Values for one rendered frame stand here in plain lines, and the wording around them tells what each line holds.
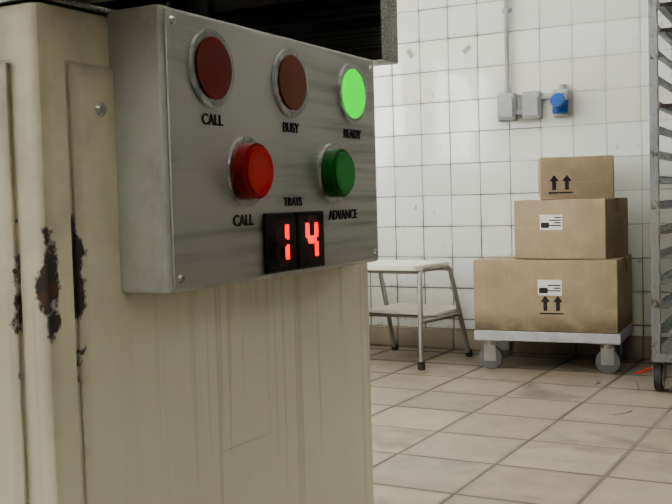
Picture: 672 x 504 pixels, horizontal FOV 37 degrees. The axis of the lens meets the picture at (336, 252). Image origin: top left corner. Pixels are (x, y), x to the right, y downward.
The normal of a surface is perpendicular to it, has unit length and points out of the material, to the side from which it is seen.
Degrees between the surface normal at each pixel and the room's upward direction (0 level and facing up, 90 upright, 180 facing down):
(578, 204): 85
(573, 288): 89
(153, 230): 90
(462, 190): 90
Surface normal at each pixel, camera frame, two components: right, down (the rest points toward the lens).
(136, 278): -0.46, 0.06
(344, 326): 0.89, 0.00
